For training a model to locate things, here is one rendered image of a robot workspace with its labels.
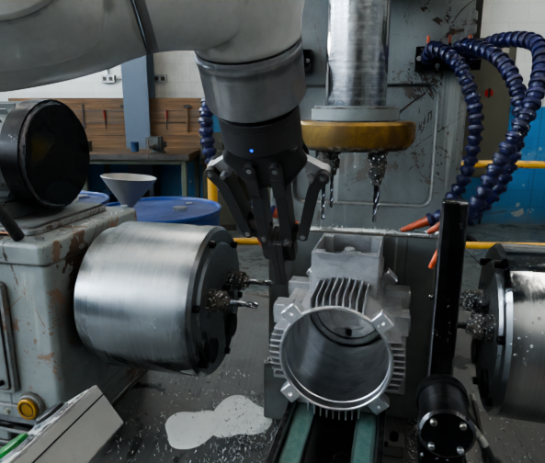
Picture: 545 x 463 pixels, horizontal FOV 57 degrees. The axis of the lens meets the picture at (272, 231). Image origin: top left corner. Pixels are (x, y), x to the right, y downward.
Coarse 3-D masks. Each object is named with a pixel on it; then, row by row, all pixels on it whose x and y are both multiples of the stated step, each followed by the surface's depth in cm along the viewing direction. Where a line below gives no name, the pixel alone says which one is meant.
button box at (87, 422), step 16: (80, 400) 48; (96, 400) 50; (64, 416) 46; (80, 416) 47; (96, 416) 49; (112, 416) 50; (32, 432) 48; (48, 432) 44; (64, 432) 45; (80, 432) 46; (96, 432) 48; (112, 432) 49; (16, 448) 43; (32, 448) 42; (48, 448) 43; (64, 448) 44; (80, 448) 45; (96, 448) 47
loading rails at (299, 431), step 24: (288, 408) 74; (312, 408) 75; (288, 432) 70; (312, 432) 73; (336, 432) 82; (360, 432) 70; (384, 432) 68; (288, 456) 65; (312, 456) 75; (360, 456) 65
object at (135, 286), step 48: (96, 240) 82; (144, 240) 79; (192, 240) 78; (96, 288) 76; (144, 288) 74; (192, 288) 73; (240, 288) 87; (96, 336) 77; (144, 336) 75; (192, 336) 74
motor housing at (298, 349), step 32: (320, 288) 71; (352, 288) 75; (384, 288) 81; (288, 352) 75; (320, 352) 85; (352, 352) 87; (384, 352) 79; (320, 384) 76; (352, 384) 77; (384, 384) 69; (352, 416) 71
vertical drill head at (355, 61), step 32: (352, 0) 68; (384, 0) 69; (352, 32) 69; (384, 32) 70; (352, 64) 70; (384, 64) 71; (352, 96) 71; (384, 96) 73; (320, 128) 69; (352, 128) 67; (384, 128) 68; (320, 160) 72; (384, 160) 71
